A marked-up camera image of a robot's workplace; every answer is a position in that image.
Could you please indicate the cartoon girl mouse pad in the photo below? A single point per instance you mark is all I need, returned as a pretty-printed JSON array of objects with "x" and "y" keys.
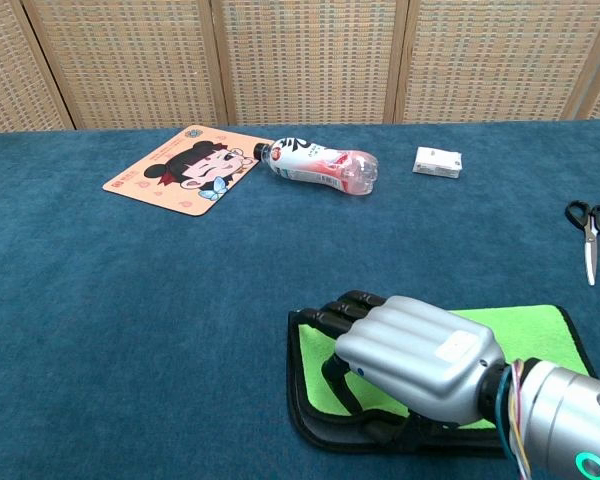
[{"x": 180, "y": 150}]

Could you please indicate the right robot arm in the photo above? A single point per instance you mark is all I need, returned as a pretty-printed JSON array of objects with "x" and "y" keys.
[{"x": 565, "y": 415}]

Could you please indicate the blue table cloth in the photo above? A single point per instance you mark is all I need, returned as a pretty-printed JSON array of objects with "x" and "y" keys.
[{"x": 130, "y": 325}]

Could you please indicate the clear plastic drink bottle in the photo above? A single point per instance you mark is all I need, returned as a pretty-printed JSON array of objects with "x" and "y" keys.
[{"x": 320, "y": 165}]

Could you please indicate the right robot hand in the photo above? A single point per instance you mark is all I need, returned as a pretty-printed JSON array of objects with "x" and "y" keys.
[{"x": 415, "y": 355}]

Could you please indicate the green and grey cloth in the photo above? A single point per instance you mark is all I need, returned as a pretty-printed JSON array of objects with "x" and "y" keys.
[{"x": 312, "y": 370}]

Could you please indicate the small white box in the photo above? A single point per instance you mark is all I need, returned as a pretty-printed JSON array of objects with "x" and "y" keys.
[{"x": 437, "y": 162}]

